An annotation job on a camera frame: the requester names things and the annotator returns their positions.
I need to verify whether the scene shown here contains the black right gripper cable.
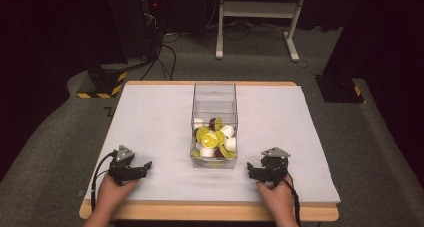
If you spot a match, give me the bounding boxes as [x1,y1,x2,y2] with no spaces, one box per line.
[283,172,302,227]

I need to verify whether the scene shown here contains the clear plastic box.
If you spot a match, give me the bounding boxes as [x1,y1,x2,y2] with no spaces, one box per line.
[189,82,239,170]

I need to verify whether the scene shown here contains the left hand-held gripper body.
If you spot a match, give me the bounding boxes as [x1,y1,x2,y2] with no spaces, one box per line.
[107,144,145,185]

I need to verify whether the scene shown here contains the black curtain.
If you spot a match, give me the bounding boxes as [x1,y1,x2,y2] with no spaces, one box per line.
[320,0,424,175]

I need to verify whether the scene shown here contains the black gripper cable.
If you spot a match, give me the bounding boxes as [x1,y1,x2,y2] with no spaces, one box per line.
[90,150,118,212]
[283,172,302,227]

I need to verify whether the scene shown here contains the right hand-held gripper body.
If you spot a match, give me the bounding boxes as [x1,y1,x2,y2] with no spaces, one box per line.
[255,146,292,189]

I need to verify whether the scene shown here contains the black floor cables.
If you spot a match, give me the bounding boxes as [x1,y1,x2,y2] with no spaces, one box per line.
[139,32,178,82]

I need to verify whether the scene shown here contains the black equipment tower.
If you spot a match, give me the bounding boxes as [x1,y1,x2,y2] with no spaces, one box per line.
[105,0,165,62]

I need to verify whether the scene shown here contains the black yellow striped stand base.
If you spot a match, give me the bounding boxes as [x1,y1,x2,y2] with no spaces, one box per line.
[76,62,129,100]

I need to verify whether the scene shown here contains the white foam mat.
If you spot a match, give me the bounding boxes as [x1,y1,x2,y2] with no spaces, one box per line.
[84,83,342,205]

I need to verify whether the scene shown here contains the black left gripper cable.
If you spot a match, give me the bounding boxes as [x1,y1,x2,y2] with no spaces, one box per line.
[90,150,118,212]

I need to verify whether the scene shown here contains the pile of coffee capsules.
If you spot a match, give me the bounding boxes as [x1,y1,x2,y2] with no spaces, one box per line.
[191,116,238,160]

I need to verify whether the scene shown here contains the white metal stand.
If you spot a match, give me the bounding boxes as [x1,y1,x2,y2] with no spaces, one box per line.
[215,0,310,63]

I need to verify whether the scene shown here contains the person's right hand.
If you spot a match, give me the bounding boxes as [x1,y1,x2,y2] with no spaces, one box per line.
[255,177,297,222]

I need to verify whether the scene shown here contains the person's left hand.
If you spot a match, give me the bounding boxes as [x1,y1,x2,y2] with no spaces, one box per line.
[96,173,140,218]

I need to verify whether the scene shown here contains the wooden table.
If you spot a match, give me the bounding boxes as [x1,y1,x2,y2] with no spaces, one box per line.
[78,80,341,223]

